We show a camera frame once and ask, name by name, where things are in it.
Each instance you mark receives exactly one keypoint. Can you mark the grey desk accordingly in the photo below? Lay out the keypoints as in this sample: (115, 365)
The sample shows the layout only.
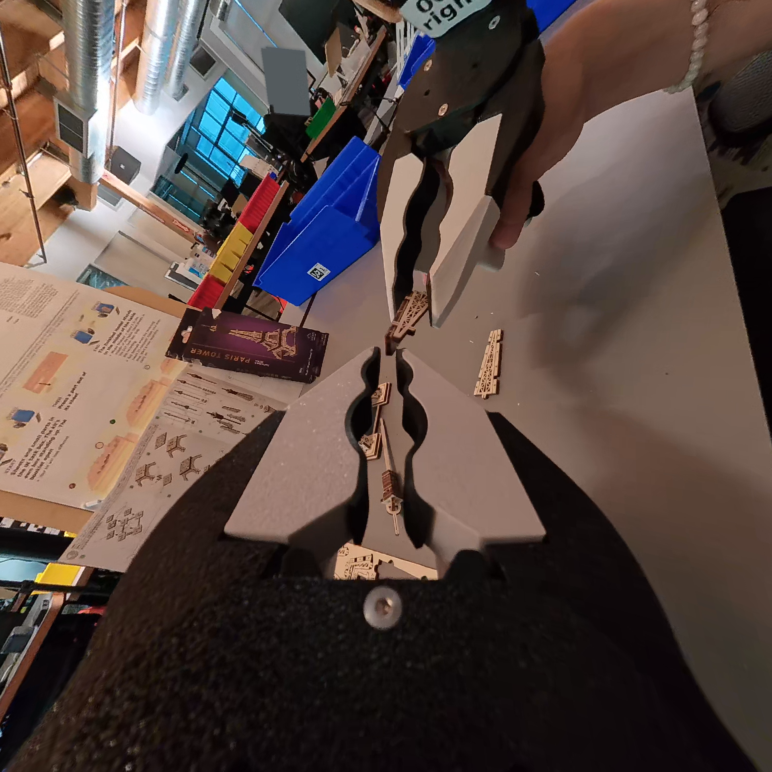
(603, 422)

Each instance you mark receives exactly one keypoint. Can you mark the yellow plastic bin stack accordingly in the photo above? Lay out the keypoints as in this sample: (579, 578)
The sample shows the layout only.
(232, 253)

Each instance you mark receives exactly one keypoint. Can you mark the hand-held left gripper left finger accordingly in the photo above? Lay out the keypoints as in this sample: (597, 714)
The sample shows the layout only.
(301, 470)

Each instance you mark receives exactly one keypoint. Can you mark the beige dotted sheet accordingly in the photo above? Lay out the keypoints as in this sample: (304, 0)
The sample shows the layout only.
(374, 9)

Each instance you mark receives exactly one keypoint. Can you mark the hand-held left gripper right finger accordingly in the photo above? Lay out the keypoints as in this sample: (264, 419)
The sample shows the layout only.
(470, 476)

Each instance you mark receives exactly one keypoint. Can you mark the person's right forearm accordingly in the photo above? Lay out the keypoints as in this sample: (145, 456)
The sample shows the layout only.
(736, 30)

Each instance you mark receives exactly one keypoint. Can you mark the blue plastic bin white tag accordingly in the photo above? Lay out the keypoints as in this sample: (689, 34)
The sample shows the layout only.
(313, 253)

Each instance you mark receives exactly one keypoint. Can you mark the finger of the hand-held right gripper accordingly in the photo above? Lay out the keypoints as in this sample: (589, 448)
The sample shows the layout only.
(395, 211)
(470, 241)

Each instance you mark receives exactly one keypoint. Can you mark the wooden parts sheet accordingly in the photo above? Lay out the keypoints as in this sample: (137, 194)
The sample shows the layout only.
(362, 564)

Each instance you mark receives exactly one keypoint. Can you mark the black wall speaker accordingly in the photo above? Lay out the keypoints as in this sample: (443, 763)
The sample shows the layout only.
(123, 163)

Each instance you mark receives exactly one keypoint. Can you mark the illustrated instruction booklet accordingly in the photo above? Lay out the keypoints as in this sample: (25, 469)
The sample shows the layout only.
(60, 374)

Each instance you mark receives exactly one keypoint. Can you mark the person's right hand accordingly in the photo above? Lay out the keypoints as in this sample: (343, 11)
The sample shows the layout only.
(603, 66)

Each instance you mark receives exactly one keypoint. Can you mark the silver ventilation duct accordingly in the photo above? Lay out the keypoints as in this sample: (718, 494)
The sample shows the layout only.
(154, 54)
(187, 48)

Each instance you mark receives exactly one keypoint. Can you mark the wooden-edged background table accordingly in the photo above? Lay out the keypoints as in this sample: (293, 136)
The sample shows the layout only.
(356, 84)

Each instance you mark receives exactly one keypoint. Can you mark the red plastic bin stack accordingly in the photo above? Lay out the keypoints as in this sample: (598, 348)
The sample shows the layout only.
(208, 292)
(259, 202)

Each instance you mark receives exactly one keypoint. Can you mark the large window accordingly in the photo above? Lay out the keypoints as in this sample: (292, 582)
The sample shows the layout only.
(211, 132)

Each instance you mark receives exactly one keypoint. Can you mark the wide wooden lattice panel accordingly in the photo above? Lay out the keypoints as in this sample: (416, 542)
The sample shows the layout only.
(488, 368)

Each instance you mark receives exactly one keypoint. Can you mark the assembly diagram sheet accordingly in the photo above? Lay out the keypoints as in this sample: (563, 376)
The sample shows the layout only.
(169, 458)

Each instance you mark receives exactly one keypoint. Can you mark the green plastic bin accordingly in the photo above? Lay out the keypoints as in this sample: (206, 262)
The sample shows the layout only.
(319, 117)

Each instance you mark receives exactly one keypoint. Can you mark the silver duct with vent box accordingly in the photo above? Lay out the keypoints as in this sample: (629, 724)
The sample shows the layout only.
(84, 72)

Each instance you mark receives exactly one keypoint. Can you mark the purple model kit box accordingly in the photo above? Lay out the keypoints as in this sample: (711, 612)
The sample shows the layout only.
(253, 350)

